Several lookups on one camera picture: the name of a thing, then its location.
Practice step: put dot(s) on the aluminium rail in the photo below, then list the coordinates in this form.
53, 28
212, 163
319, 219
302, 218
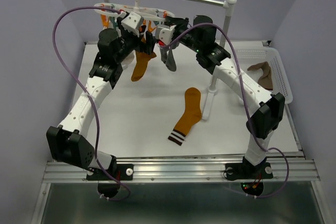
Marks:
181, 170

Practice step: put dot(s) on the brown beige sock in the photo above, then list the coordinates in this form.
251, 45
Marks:
265, 80

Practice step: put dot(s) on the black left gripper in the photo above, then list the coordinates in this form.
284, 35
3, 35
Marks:
147, 48

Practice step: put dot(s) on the grey sock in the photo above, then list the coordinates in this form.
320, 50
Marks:
167, 58

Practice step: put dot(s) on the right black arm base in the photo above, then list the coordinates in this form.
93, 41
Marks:
245, 170

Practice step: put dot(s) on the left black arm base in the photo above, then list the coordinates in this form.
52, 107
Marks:
110, 174

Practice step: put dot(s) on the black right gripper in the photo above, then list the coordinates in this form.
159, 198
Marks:
178, 21

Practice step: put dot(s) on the white clip hanger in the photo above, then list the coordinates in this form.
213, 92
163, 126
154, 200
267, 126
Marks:
150, 14

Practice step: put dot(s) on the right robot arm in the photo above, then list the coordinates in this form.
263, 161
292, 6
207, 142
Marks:
264, 110

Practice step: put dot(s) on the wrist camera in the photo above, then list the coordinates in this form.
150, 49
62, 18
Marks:
164, 34
132, 23

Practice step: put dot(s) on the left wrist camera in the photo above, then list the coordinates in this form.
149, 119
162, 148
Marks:
132, 23

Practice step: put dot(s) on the white plastic basket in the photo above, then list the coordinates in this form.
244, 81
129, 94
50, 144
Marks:
254, 55

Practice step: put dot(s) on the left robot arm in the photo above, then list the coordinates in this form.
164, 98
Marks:
67, 141

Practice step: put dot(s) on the white sock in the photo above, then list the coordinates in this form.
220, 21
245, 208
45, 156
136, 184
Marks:
127, 61

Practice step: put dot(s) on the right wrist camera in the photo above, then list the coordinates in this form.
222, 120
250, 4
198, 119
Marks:
164, 34

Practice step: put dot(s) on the mustard yellow sock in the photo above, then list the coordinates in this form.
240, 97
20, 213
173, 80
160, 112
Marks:
142, 60
192, 115

